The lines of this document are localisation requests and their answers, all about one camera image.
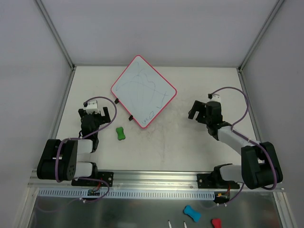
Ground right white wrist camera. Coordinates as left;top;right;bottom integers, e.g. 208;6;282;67
208;94;221;103

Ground aluminium frame post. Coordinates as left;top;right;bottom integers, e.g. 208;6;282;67
238;0;285;72
33;0;75;70

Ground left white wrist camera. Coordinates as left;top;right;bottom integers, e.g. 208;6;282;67
84;100;100;114

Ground aluminium mounting rail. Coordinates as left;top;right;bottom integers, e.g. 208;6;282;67
27;170;210;190

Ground pink-framed whiteboard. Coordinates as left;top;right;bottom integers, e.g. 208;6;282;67
111;55;177;129

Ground red bone-shaped eraser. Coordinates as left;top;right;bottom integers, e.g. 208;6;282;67
211;218;222;228

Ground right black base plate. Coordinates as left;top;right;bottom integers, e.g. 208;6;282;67
196;173;240;190

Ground blue bone-shaped eraser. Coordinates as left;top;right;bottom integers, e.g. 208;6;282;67
183;205;201;222

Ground green bone-shaped eraser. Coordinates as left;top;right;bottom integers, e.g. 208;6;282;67
116;127;126;141

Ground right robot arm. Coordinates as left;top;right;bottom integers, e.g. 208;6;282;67
188;101;283;190

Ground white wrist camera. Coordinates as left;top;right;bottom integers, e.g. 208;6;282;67
84;100;100;114
208;94;221;103

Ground left aluminium frame post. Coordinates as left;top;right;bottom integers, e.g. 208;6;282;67
33;0;75;70

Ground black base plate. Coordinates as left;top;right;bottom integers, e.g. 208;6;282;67
71;171;114;187
196;173;240;190

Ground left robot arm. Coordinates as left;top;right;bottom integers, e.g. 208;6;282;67
37;107;111;185

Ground slotted white cable duct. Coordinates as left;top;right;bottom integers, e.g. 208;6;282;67
38;188;215;201

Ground right aluminium frame post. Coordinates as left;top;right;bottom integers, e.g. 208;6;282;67
238;0;285;72

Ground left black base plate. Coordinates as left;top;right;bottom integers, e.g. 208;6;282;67
71;171;114;187

